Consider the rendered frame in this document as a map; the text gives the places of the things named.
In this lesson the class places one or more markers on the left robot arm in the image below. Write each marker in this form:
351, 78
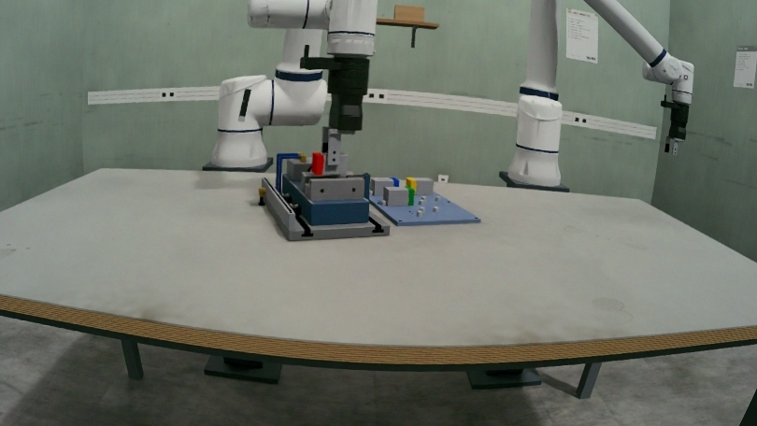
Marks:
539, 119

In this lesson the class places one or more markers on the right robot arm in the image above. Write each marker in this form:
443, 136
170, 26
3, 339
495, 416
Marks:
296, 97

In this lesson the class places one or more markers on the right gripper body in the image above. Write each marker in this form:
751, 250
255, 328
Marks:
348, 82

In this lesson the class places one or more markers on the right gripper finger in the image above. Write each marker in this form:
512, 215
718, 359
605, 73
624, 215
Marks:
324, 141
334, 140

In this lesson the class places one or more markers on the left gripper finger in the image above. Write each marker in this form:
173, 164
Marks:
667, 143
675, 146

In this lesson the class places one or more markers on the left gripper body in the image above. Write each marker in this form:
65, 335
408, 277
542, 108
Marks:
679, 113

